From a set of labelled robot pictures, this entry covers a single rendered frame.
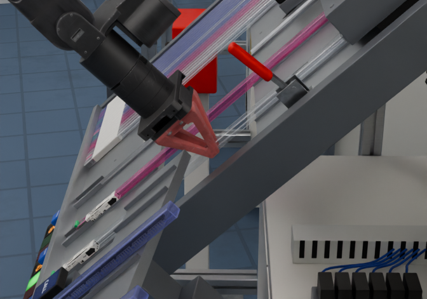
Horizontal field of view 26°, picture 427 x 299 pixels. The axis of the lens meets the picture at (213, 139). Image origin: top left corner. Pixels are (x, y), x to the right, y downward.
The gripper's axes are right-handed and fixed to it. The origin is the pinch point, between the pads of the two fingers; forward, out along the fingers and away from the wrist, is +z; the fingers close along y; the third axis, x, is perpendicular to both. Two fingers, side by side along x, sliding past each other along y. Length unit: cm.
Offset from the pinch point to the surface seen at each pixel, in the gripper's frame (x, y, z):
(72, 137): 106, 194, 28
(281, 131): -10.8, -10.0, 0.7
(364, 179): 3, 50, 42
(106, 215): 21.5, 8.6, 0.0
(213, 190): 0.0, -10.1, 0.6
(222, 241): 67, 125, 66
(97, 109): 30, 56, -2
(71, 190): 30.2, 23.9, -2.2
